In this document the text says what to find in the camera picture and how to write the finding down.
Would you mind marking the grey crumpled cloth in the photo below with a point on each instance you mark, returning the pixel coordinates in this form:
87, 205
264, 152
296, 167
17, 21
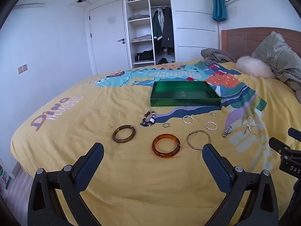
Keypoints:
216, 56

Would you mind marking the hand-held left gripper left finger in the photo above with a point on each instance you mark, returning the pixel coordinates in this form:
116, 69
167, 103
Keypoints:
90, 167

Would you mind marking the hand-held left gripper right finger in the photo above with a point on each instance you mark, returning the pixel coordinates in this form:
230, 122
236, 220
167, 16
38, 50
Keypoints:
216, 169

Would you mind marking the folded light clothes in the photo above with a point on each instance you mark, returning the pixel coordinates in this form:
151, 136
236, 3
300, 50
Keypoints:
142, 38

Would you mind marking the silver clasp charm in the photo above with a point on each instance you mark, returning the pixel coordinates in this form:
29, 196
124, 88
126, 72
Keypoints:
227, 131

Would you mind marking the wall light switch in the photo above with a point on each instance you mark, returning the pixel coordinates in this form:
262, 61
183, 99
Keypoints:
22, 68

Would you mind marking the folded grey clothes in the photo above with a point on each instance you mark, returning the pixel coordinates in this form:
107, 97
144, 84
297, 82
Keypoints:
139, 17

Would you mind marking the teal curtain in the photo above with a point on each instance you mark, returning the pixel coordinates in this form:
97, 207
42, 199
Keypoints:
218, 2

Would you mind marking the folded black clothes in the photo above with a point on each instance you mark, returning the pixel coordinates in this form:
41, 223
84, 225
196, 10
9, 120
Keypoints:
144, 55

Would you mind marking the white wardrobe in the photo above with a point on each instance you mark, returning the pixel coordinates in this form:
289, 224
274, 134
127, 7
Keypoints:
195, 16

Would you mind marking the white door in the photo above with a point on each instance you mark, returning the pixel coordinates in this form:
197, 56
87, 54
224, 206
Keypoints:
108, 33

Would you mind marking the dark brown bangle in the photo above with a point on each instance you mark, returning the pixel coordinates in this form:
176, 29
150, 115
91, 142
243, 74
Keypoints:
117, 140

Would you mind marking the hanging black coat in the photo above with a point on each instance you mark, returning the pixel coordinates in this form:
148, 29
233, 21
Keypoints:
168, 28

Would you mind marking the round ceiling vent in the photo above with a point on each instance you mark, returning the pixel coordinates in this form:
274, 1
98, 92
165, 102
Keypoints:
81, 0

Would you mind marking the green shallow box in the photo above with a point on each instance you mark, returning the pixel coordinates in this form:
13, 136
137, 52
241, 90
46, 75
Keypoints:
183, 93

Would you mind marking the yellow printed bed cover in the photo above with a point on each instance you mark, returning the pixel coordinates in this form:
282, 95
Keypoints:
94, 113

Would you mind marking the white fluffy pillow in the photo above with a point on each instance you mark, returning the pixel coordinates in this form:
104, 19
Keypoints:
254, 68

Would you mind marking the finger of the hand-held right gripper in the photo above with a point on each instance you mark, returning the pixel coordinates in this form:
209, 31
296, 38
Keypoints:
278, 146
295, 133

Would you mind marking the thin silver hoop bangle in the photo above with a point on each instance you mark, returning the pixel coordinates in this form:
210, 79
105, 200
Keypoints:
187, 140

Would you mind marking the amber bangle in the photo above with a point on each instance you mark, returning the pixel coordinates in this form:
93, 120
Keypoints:
164, 155

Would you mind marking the wooden headboard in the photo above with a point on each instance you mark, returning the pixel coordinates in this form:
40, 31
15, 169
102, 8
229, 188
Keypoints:
239, 40

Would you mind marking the hanging green white jacket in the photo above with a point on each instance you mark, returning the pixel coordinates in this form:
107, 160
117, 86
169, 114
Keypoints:
157, 28

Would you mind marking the colourful box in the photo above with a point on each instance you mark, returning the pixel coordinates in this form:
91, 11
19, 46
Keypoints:
5, 177

